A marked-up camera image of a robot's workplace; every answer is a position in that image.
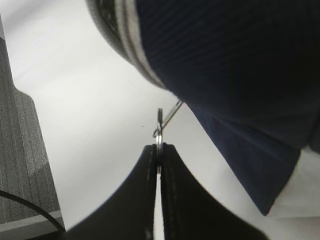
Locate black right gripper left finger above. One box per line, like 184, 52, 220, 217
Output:
38, 144, 157, 240

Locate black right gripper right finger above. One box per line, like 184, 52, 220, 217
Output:
160, 143, 268, 240

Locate navy insulated lunch bag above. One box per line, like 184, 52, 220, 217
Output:
86, 0, 320, 218

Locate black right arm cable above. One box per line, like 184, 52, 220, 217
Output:
0, 190, 66, 233

